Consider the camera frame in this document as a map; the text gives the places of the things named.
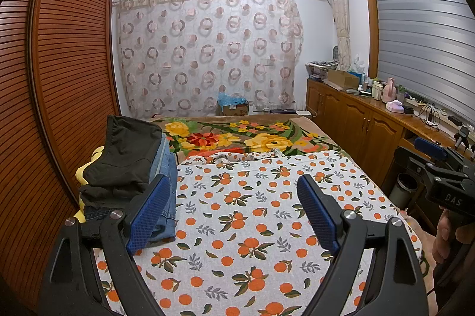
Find yellow plush toy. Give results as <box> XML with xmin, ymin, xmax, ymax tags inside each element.
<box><xmin>75</xmin><ymin>146</ymin><xmax>105</xmax><ymax>224</ymax></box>

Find orange fruit print bedsheet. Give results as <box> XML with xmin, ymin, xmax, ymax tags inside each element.
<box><xmin>94</xmin><ymin>148</ymin><xmax>425</xmax><ymax>316</ymax></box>

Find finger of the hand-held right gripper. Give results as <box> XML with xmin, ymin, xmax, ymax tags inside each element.
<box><xmin>414</xmin><ymin>137</ymin><xmax>475</xmax><ymax>172</ymax></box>
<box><xmin>394</xmin><ymin>145</ymin><xmax>436</xmax><ymax>177</ymax></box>

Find grey trash bin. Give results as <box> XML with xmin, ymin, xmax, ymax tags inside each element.
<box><xmin>388</xmin><ymin>172</ymin><xmax>422</xmax><ymax>206</ymax></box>

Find pink bottle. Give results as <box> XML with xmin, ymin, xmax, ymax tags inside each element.
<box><xmin>382</xmin><ymin>77</ymin><xmax>397</xmax><ymax>103</ymax></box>

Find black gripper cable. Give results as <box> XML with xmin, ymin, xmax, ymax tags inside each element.
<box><xmin>427</xmin><ymin>261</ymin><xmax>452</xmax><ymax>299</ymax></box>

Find group of cosmetic bottles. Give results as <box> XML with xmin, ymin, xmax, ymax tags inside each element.
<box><xmin>365</xmin><ymin>77</ymin><xmax>384</xmax><ymax>101</ymax></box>

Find clear plastic bag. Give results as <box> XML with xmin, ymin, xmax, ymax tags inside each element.
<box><xmin>349</xmin><ymin>54</ymin><xmax>366</xmax><ymax>74</ymax></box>

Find floral blanket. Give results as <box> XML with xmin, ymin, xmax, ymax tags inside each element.
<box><xmin>143</xmin><ymin>116</ymin><xmax>342</xmax><ymax>165</ymax></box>

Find cream side curtain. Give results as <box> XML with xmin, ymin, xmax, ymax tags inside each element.
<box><xmin>324</xmin><ymin>0</ymin><xmax>352</xmax><ymax>71</ymax></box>

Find black pants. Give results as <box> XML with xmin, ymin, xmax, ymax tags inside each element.
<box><xmin>80</xmin><ymin>115</ymin><xmax>164</xmax><ymax>210</ymax></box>

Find small black tripod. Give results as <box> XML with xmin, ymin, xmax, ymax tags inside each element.
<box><xmin>455</xmin><ymin>127</ymin><xmax>470</xmax><ymax>150</ymax></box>

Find person's right forearm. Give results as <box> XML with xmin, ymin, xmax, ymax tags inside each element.
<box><xmin>436</xmin><ymin>262</ymin><xmax>475</xmax><ymax>316</ymax></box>

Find wooden window frame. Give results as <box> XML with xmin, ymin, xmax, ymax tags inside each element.
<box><xmin>361</xmin><ymin>0</ymin><xmax>475</xmax><ymax>139</ymax></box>

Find wooden louvered wardrobe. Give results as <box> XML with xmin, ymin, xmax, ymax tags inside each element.
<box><xmin>0</xmin><ymin>0</ymin><xmax>121</xmax><ymax>302</ymax></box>

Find wooden sideboard cabinet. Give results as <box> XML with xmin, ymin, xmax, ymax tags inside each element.
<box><xmin>306</xmin><ymin>77</ymin><xmax>475</xmax><ymax>228</ymax></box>

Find tangled cables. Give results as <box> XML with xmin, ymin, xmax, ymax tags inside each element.
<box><xmin>419</xmin><ymin>104</ymin><xmax>447</xmax><ymax>131</ymax></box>

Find person's right hand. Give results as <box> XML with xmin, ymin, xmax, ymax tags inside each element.
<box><xmin>432</xmin><ymin>207</ymin><xmax>467</xmax><ymax>265</ymax></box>

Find white router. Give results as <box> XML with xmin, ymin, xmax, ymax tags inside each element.
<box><xmin>289</xmin><ymin>99</ymin><xmax>312</xmax><ymax>116</ymax></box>

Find open flat cardboard box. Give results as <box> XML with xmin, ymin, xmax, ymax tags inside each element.
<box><xmin>327</xmin><ymin>69</ymin><xmax>360</xmax><ymax>90</ymax></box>

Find blue denim folded jeans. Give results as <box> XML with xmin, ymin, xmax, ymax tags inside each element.
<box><xmin>83</xmin><ymin>153</ymin><xmax>178</xmax><ymax>243</ymax></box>

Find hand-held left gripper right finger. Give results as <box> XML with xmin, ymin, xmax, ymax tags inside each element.
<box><xmin>296</xmin><ymin>173</ymin><xmax>431</xmax><ymax>316</ymax></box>

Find small cardboard box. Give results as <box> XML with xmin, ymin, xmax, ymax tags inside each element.
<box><xmin>216</xmin><ymin>101</ymin><xmax>250</xmax><ymax>116</ymax></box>

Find grey-blue folded jeans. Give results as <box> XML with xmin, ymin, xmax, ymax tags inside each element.
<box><xmin>150</xmin><ymin>134</ymin><xmax>169</xmax><ymax>177</ymax></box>

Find grey window blind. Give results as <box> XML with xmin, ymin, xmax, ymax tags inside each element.
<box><xmin>371</xmin><ymin>0</ymin><xmax>475</xmax><ymax>124</ymax></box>

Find circle pattern sheer curtain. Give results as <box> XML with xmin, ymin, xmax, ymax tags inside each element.
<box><xmin>113</xmin><ymin>0</ymin><xmax>305</xmax><ymax>118</ymax></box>

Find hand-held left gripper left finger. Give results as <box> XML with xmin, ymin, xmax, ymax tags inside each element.
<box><xmin>39</xmin><ymin>173</ymin><xmax>173</xmax><ymax>316</ymax></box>

